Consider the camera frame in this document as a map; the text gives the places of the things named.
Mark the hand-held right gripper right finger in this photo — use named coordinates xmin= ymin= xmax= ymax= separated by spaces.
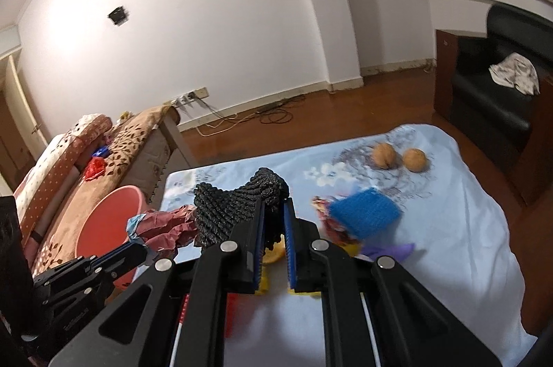
xmin=283 ymin=198 xmax=504 ymax=367

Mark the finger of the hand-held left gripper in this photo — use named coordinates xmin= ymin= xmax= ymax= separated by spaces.
xmin=91 ymin=244 xmax=148 ymax=275
xmin=93 ymin=262 xmax=145 ymax=296

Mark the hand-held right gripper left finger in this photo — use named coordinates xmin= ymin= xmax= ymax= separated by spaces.
xmin=48 ymin=198 xmax=266 ymax=367

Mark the yellow packet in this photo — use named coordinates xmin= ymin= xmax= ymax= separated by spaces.
xmin=256 ymin=235 xmax=322 ymax=299

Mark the pink plastic bucket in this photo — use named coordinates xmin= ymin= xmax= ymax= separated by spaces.
xmin=74 ymin=186 xmax=152 ymax=290

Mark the colourful snack wrapper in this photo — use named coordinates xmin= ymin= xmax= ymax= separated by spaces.
xmin=312 ymin=195 xmax=364 ymax=247

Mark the black foam fruit net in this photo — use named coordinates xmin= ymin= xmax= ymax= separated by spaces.
xmin=192 ymin=167 xmax=290 ymax=249

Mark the maroon paper wrapper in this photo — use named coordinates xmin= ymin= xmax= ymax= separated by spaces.
xmin=125 ymin=205 xmax=199 ymax=260

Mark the blue foam fruit net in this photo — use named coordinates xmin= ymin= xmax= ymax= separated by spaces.
xmin=328 ymin=186 xmax=403 ymax=240

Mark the purple wrapper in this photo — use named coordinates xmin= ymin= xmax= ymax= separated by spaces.
xmin=360 ymin=243 xmax=416 ymax=262

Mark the red plastic bag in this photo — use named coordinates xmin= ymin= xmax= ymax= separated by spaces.
xmin=84 ymin=157 xmax=106 ymax=180

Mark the brown covered sofa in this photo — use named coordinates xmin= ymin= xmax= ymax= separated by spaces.
xmin=13 ymin=105 xmax=180 ymax=277

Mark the dotted pink quilt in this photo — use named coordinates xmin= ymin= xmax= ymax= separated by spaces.
xmin=13 ymin=114 xmax=113 ymax=238

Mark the wooden door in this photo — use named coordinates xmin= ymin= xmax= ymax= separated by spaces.
xmin=0 ymin=82 xmax=35 ymax=195

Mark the light blue floral tablecloth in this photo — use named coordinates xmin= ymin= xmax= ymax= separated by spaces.
xmin=153 ymin=124 xmax=538 ymax=367

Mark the black leather armchair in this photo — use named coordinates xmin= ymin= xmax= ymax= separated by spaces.
xmin=434 ymin=2 xmax=553 ymax=208

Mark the crumpled white patterned cloth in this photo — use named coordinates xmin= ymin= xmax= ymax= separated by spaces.
xmin=488 ymin=53 xmax=541 ymax=95

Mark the wooden bed frame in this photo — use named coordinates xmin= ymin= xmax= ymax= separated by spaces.
xmin=151 ymin=108 xmax=199 ymax=204

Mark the black cable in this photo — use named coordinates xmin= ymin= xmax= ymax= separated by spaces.
xmin=257 ymin=97 xmax=307 ymax=126

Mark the wall socket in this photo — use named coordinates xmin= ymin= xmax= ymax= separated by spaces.
xmin=170 ymin=88 xmax=210 ymax=106

